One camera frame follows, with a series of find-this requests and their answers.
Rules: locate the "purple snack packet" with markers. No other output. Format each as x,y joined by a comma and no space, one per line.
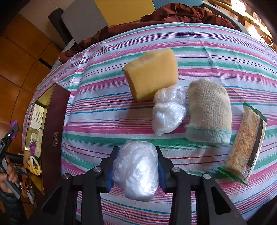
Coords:
14,123
32,147

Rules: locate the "maroon box gold inside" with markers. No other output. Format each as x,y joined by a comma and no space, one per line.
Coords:
53,129

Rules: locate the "wooden side table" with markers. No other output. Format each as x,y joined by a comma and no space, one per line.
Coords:
257,19

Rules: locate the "person's left hand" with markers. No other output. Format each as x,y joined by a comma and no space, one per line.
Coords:
8,178

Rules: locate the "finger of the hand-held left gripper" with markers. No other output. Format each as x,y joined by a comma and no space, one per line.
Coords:
12,131

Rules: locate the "yellow sock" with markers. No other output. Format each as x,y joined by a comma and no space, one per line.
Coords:
33,165

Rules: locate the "person's left forearm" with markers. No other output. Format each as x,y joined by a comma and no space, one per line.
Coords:
10,208

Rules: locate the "grey chair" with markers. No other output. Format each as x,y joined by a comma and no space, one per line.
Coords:
226,15

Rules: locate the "colour panelled headboard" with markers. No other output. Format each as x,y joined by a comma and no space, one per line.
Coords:
84,19

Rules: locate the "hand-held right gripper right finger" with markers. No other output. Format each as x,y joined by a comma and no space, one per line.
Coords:
161,175

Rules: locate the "brown cloth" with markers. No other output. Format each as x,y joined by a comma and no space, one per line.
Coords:
173,13

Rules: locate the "white plastic bag ball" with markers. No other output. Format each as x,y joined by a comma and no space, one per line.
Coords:
171,93
136,171
166,118

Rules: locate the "cream sock grey cuff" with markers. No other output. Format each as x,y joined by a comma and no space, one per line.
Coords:
207,112

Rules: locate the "yellow sponge block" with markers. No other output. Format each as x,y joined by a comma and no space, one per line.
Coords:
151,73

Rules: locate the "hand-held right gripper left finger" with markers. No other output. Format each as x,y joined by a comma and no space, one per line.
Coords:
110,173

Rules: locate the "white paper card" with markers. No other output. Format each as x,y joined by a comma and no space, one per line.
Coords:
37,118

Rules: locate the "striped tablecloth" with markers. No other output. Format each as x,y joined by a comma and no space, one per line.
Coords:
108,121

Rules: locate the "cracker packet green ends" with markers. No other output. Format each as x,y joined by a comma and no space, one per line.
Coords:
242,142
39,139

